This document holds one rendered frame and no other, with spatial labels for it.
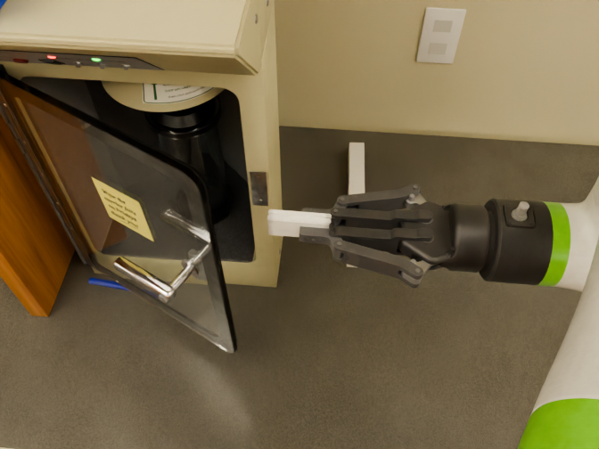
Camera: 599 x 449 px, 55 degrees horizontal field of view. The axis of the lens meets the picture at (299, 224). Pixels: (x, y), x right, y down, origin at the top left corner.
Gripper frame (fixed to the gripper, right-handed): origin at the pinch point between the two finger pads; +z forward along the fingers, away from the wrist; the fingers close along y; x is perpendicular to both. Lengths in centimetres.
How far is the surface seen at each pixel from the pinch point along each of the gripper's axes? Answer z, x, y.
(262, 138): 5.7, -1.7, -11.4
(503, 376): -31.9, 33.8, 0.9
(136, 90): 21.0, -6.1, -13.6
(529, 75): -39, 19, -55
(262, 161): 5.9, 2.4, -11.4
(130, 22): 14.5, -23.2, -2.3
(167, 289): 15.1, 7.1, 5.7
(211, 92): 12.5, -4.6, -15.9
